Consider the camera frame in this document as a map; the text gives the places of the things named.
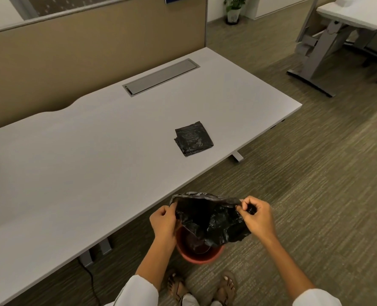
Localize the brown sandal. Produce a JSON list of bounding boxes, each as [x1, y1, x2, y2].
[[215, 271, 239, 306], [166, 271, 190, 300]]

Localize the person's right hand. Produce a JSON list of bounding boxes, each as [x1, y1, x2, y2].
[[236, 196, 276, 243]]

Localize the brown left sandal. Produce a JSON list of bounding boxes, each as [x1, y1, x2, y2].
[[166, 271, 190, 300]]

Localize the white left sleeve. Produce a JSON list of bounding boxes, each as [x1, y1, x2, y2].
[[104, 275, 159, 306]]

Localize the folded black garbage bags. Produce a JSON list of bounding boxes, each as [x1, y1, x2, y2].
[[174, 121, 214, 157]]

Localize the red-brown round waste bin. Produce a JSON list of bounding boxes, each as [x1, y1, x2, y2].
[[175, 225, 225, 265]]

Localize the gray desk cable cover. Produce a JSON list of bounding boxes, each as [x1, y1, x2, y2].
[[122, 58, 200, 98]]

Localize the black power cable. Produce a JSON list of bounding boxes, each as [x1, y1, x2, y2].
[[81, 266, 100, 306]]

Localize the white sleeve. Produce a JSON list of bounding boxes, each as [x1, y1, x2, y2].
[[292, 288, 339, 306], [104, 275, 159, 306]]

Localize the potted green plant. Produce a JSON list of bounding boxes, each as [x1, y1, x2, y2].
[[224, 0, 248, 25]]

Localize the brown right sandal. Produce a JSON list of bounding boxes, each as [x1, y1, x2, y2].
[[215, 271, 239, 306]]

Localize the person's right forearm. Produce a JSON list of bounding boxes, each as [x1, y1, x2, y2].
[[258, 233, 317, 299]]

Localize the black garbage bag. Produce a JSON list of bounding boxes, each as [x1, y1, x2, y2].
[[170, 192, 253, 248]]

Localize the person's left forearm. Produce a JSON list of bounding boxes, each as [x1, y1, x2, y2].
[[134, 235, 177, 291]]

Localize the person's left hand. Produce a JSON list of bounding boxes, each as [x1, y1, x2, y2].
[[149, 203, 178, 243]]

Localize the white right sleeve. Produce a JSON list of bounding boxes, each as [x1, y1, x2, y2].
[[292, 288, 339, 306]]

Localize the white desk with gray legs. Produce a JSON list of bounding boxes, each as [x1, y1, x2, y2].
[[286, 0, 377, 98]]

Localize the beige desk partition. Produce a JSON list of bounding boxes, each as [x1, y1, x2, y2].
[[0, 0, 207, 130]]

